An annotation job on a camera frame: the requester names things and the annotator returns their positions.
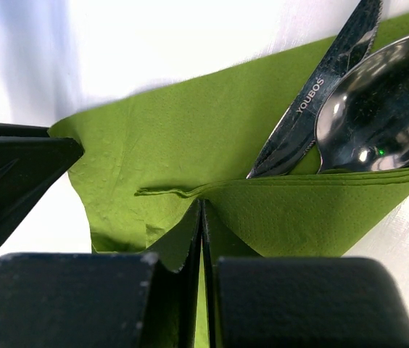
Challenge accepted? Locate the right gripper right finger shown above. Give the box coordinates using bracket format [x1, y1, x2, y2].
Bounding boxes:
[202, 201, 409, 347]

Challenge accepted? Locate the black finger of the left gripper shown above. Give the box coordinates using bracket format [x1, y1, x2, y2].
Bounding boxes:
[0, 123, 83, 246]

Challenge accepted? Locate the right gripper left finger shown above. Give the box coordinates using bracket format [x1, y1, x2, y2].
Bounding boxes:
[0, 201, 202, 347]

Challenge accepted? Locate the green paper napkin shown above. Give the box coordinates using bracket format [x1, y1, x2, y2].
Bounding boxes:
[48, 5, 409, 348]

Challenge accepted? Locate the silver table knife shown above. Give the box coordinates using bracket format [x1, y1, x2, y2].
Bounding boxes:
[247, 0, 383, 179]

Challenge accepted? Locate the silver spoon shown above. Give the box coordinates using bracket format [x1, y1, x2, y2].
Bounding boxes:
[315, 35, 409, 172]

